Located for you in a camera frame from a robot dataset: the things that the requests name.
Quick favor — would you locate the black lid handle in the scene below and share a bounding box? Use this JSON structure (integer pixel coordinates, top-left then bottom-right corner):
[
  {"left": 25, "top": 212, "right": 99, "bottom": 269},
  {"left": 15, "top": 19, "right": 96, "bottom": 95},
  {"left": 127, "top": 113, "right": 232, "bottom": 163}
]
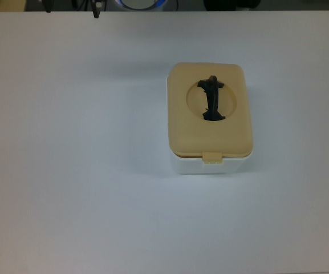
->
[{"left": 196, "top": 74, "right": 228, "bottom": 122}]

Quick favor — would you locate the tan plastic case lid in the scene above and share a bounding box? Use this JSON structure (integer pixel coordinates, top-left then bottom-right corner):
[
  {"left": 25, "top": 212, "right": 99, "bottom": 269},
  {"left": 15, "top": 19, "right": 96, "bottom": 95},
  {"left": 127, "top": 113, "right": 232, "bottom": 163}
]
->
[{"left": 167, "top": 62, "right": 254, "bottom": 166}]

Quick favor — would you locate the white plastic tool case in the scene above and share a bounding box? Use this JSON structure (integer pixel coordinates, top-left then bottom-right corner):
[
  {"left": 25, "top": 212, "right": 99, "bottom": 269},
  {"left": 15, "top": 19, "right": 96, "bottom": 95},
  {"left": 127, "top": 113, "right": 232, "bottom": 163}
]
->
[{"left": 165, "top": 74, "right": 253, "bottom": 176}]

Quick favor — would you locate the white round blue-lit device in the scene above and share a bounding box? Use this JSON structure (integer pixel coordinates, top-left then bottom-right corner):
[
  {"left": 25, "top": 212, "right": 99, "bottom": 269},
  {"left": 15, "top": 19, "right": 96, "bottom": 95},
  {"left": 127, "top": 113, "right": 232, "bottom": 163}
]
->
[{"left": 115, "top": 0, "right": 165, "bottom": 10}]

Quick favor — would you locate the tan wooden panel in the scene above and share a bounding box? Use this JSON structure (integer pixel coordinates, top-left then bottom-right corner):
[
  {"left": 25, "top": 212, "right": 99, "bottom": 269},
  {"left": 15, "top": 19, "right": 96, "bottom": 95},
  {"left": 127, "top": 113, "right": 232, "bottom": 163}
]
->
[{"left": 0, "top": 0, "right": 26, "bottom": 12}]

